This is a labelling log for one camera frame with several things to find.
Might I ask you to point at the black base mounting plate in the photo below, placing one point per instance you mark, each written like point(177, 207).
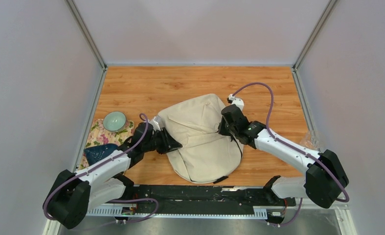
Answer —
point(204, 200)

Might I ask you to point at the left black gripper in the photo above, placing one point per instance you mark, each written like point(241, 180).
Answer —
point(169, 144)

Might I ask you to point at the dark blue leaf plate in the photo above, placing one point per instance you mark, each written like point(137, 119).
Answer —
point(97, 153)

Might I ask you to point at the beige canvas backpack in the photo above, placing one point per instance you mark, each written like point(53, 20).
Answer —
point(205, 156)

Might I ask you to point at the clear plastic cup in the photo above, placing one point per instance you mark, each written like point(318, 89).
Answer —
point(312, 140)

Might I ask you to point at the light green ceramic bowl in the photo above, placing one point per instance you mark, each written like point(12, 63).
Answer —
point(114, 121)

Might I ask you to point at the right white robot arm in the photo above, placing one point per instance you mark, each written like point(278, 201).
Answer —
point(324, 178)

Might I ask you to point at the aluminium frame rail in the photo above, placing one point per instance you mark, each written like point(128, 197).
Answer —
point(126, 207)

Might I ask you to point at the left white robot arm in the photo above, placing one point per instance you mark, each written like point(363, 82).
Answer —
point(98, 175)

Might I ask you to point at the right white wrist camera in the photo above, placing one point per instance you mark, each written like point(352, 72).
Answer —
point(231, 99)

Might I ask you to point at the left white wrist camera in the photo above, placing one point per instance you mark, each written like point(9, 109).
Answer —
point(156, 123)

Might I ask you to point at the floral rectangular tray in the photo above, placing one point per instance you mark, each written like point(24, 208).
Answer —
point(98, 135)

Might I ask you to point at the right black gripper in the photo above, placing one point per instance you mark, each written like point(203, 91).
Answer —
point(221, 129)

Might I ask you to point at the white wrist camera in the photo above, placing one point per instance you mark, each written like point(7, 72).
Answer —
point(156, 123)
point(231, 99)

